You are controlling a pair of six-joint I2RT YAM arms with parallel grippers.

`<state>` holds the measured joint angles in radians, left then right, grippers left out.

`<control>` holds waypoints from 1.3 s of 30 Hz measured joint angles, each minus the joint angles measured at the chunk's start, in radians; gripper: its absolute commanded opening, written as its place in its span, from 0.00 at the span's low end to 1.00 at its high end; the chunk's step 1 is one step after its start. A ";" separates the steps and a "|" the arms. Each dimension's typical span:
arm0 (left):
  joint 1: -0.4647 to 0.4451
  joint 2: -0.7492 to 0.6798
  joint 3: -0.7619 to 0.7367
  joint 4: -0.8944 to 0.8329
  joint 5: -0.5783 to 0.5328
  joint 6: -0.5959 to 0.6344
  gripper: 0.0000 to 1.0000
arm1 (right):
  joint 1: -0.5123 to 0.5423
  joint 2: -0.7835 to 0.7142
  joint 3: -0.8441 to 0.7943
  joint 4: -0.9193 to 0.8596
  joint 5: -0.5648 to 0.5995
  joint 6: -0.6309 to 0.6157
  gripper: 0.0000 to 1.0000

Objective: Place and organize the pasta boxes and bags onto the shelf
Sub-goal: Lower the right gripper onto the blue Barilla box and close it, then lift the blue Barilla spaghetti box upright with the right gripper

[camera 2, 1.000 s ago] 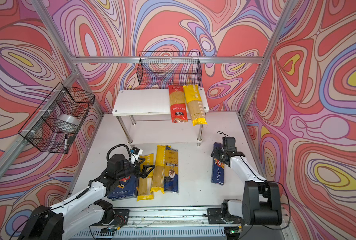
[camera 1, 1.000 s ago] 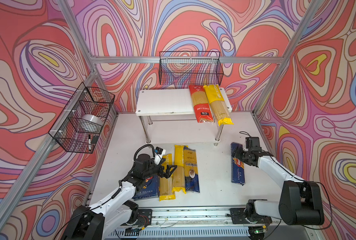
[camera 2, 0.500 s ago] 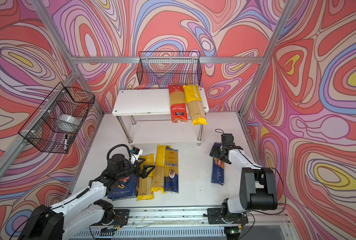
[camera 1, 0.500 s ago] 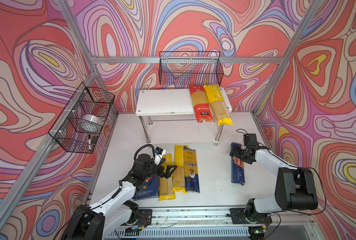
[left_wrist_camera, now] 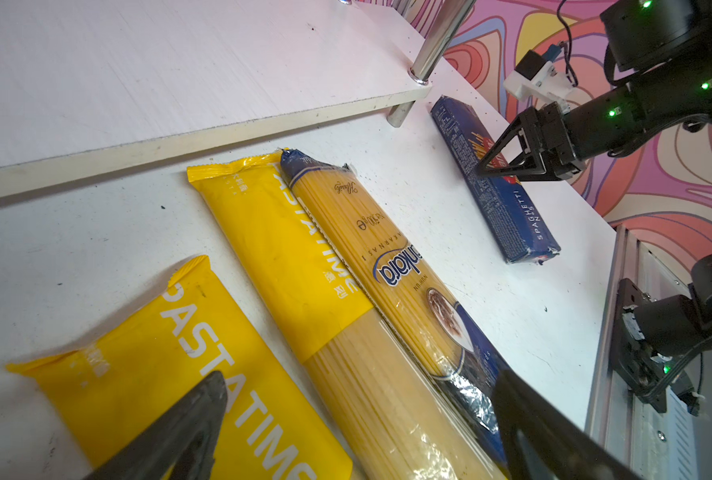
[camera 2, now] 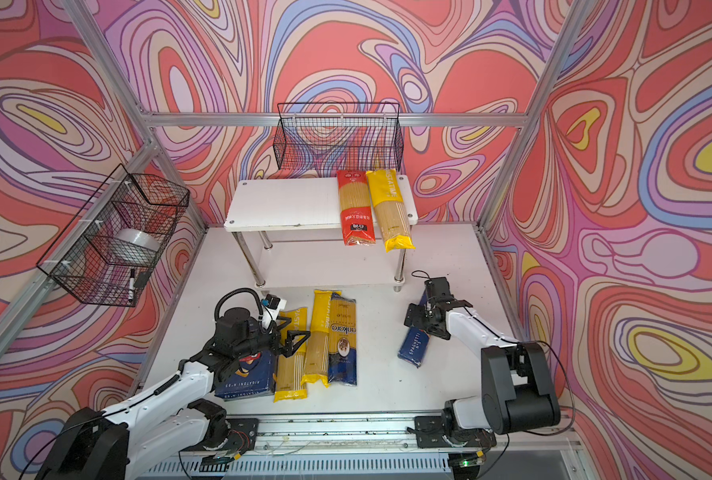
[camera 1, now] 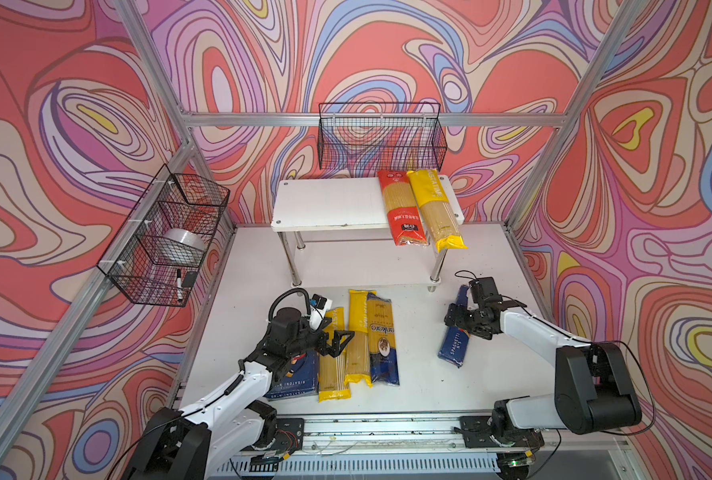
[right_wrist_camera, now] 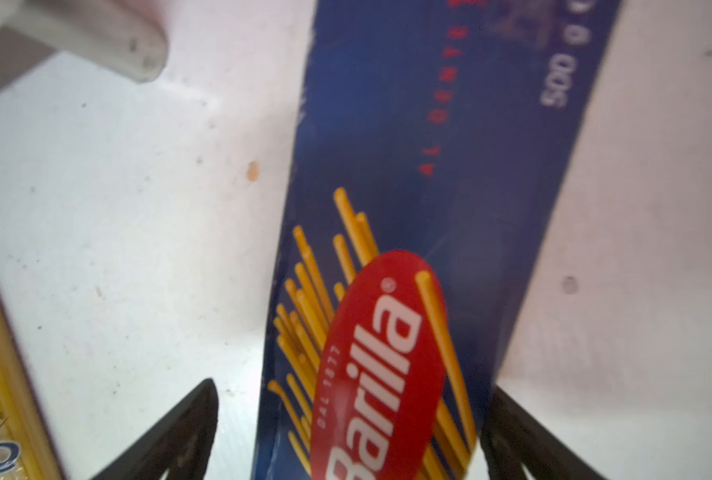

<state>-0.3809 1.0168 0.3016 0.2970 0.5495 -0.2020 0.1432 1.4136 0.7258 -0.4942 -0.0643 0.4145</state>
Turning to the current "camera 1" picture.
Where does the blue Barilla rigatoni box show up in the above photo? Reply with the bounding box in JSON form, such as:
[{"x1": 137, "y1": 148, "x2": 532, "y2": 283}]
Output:
[{"x1": 265, "y1": 352, "x2": 319, "y2": 400}]

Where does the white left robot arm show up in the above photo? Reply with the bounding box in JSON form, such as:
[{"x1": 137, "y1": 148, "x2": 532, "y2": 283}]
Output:
[{"x1": 111, "y1": 287, "x2": 355, "y2": 479}]

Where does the silver tape roll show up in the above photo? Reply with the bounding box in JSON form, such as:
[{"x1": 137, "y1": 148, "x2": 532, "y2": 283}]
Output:
[{"x1": 164, "y1": 228, "x2": 207, "y2": 251}]

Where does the black wire basket wall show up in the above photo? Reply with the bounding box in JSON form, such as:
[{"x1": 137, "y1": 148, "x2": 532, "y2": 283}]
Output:
[
  {"x1": 317, "y1": 100, "x2": 448, "y2": 178},
  {"x1": 97, "y1": 166, "x2": 230, "y2": 307}
]

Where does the red spaghetti bag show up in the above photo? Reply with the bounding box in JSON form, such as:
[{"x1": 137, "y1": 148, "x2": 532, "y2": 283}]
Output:
[{"x1": 378, "y1": 170, "x2": 428, "y2": 246}]

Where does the dark blue Barilla spaghetti box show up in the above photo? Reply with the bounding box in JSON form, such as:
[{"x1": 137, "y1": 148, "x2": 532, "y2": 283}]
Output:
[{"x1": 438, "y1": 285, "x2": 470, "y2": 368}]

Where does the yellow pastatime spaghetti bag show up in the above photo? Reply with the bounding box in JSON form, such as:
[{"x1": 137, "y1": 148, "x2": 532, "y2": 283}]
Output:
[
  {"x1": 407, "y1": 170, "x2": 467, "y2": 251},
  {"x1": 318, "y1": 307, "x2": 351, "y2": 402},
  {"x1": 345, "y1": 290, "x2": 372, "y2": 387}
]

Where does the black wire basket back wall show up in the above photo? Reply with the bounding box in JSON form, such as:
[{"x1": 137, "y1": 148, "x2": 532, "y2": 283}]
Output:
[{"x1": 317, "y1": 100, "x2": 448, "y2": 178}]

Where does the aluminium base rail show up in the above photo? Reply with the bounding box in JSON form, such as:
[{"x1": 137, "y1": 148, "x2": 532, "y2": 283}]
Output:
[{"x1": 139, "y1": 413, "x2": 627, "y2": 478}]

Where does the white two-tier shelf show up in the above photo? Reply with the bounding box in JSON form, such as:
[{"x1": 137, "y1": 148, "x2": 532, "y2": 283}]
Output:
[{"x1": 271, "y1": 178, "x2": 447, "y2": 292}]

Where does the blue Ankara spaghetti bag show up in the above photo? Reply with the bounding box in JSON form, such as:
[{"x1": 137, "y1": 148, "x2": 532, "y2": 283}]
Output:
[{"x1": 367, "y1": 293, "x2": 400, "y2": 386}]

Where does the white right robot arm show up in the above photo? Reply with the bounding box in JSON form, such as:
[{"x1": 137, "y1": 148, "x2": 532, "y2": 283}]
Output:
[{"x1": 445, "y1": 272, "x2": 643, "y2": 446}]

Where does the black wire basket left wall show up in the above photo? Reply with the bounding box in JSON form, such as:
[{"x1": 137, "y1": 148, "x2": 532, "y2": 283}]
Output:
[{"x1": 97, "y1": 166, "x2": 230, "y2": 307}]

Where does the black marker pen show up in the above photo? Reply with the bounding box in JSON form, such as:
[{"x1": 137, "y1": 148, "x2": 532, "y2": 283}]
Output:
[{"x1": 176, "y1": 269, "x2": 184, "y2": 303}]

